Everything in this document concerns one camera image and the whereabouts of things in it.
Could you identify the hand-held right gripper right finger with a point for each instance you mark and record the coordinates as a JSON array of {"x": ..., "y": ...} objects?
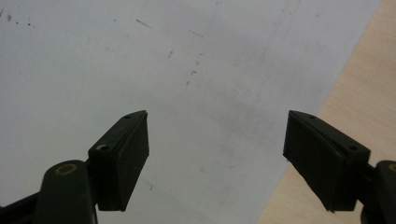
[{"x": 323, "y": 161}]

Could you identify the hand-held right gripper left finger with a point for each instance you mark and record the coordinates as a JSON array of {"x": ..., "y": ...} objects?
[{"x": 120, "y": 168}]

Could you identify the white board mat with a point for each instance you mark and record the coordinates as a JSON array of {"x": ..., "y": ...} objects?
[{"x": 155, "y": 77}]

